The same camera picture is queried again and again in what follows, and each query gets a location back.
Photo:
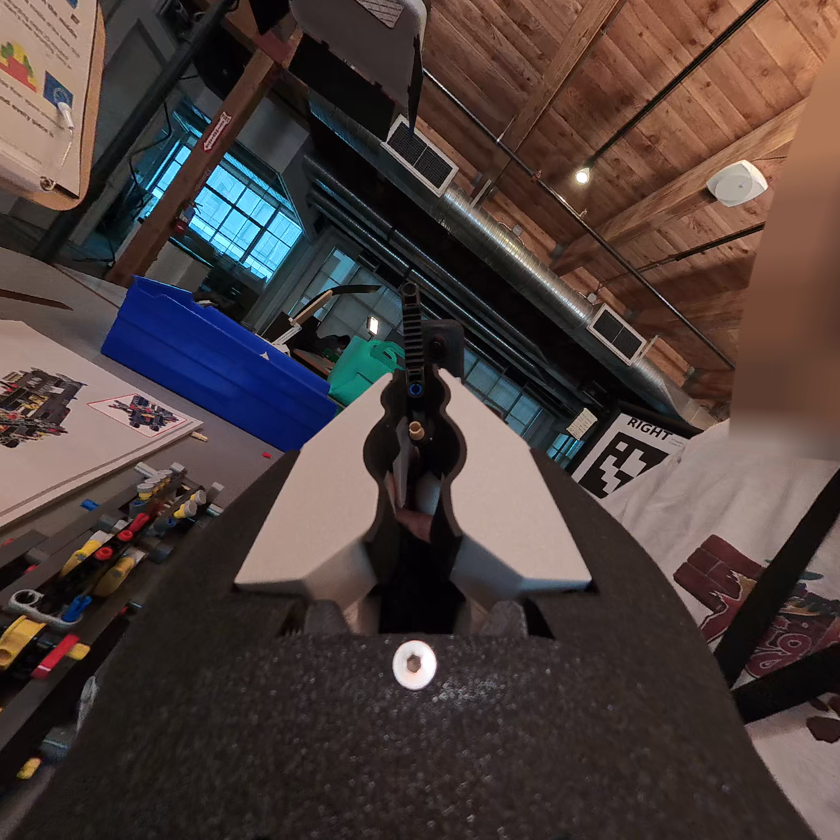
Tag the black toothed rack piece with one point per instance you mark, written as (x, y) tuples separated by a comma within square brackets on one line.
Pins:
[(412, 328)]

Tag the wooden post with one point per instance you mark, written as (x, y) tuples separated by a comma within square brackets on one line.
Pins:
[(197, 164)]

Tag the black white pattern sign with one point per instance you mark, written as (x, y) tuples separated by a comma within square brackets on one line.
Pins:
[(617, 459)]

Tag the building instruction booklet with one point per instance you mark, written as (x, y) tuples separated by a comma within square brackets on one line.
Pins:
[(79, 446)]

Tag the small black beam piece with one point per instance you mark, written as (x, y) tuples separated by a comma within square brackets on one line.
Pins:
[(420, 410)]

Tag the toy car chassis model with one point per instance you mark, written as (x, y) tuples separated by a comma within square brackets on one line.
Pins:
[(98, 564)]

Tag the white paper note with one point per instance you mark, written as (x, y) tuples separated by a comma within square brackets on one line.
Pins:
[(581, 423)]

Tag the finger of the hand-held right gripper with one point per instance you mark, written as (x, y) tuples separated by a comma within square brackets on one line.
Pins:
[(402, 466), (428, 493)]

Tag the printed instruction sheet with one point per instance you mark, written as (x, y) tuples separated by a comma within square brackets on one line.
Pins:
[(39, 118)]

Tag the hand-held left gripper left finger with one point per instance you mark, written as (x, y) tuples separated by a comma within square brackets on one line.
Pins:
[(308, 525)]

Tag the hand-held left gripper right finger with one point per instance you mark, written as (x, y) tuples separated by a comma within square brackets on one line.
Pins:
[(518, 525)]

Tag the blue plastic bin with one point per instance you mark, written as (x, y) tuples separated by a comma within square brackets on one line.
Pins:
[(210, 361)]

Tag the white document stand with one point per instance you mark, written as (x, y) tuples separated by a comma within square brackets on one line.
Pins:
[(85, 164), (308, 315)]

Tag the silver ventilation duct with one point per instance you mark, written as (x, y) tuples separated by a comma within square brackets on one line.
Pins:
[(525, 262)]

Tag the white ceiling speaker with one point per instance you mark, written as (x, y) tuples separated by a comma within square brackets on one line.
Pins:
[(738, 184)]

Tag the green fabric tote bag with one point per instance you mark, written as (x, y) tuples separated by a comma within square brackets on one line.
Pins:
[(358, 374)]

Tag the grey overhead fixture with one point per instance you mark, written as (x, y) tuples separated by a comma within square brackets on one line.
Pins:
[(367, 46)]

